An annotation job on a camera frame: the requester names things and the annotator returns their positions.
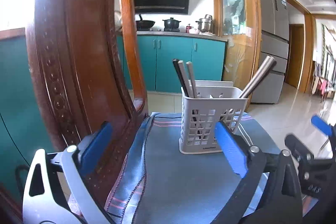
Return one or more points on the brown chopstick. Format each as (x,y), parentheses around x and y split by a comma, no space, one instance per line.
(185,77)

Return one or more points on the brown wooden door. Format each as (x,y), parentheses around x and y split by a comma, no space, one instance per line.
(295,56)

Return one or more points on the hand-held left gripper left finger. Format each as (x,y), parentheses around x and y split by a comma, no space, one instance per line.
(97,146)

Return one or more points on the beige chopstick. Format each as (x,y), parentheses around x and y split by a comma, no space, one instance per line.
(192,79)

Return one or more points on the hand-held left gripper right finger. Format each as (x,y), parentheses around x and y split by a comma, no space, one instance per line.
(231,151)

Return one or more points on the pink cloth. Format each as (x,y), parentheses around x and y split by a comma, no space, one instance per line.
(324,85)

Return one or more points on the red bottle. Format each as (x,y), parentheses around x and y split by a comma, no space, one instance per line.
(188,29)

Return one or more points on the black chopstick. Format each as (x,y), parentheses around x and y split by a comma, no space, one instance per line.
(179,77)

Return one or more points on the stainless steel pot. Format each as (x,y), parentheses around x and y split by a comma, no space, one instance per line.
(205,24)

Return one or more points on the white plastic utensil basket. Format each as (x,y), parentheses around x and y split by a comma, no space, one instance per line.
(215,103)

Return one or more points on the black cooking pot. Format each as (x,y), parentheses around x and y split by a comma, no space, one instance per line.
(170,23)

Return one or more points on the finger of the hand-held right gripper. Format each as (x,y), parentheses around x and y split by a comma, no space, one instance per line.
(296,145)
(321,125)

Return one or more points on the carved wooden chair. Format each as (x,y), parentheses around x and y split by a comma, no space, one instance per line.
(73,43)

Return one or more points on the gas stove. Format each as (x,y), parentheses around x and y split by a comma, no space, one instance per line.
(170,29)

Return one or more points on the wooden doorway frame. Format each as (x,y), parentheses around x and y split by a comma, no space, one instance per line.
(309,50)

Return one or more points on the stainless steel utensil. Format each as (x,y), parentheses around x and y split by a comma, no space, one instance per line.
(265,75)
(256,77)

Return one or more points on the black wok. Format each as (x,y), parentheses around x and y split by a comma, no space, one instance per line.
(145,24)

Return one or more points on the wooden framed glass door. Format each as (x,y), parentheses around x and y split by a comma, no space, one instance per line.
(236,29)

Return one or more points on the grey refrigerator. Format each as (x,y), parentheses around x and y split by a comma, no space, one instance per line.
(273,37)

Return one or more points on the blue striped cloth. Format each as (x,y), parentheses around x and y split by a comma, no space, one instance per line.
(170,187)

